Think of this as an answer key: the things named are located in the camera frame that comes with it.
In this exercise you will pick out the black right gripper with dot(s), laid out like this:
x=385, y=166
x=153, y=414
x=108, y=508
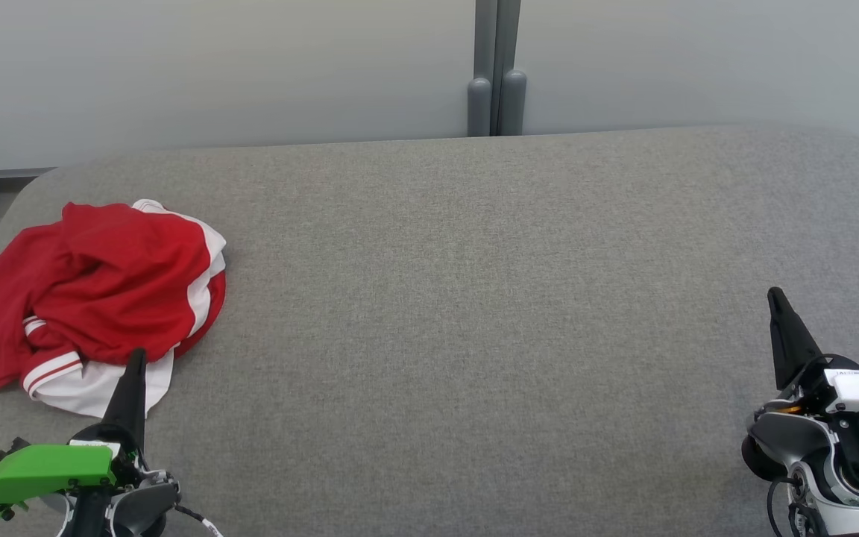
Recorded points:
x=810, y=391

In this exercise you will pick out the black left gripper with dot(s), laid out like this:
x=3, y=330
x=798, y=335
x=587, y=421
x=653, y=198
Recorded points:
x=127, y=455

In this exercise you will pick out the red shorts with white stripe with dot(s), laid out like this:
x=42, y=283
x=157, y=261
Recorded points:
x=139, y=268

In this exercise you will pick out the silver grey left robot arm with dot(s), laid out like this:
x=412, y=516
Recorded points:
x=146, y=507

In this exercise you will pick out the bright green camera bracket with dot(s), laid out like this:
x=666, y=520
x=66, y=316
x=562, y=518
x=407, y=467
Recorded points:
x=49, y=470

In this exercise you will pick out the grey partition post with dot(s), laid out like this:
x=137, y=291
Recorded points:
x=479, y=104
x=511, y=104

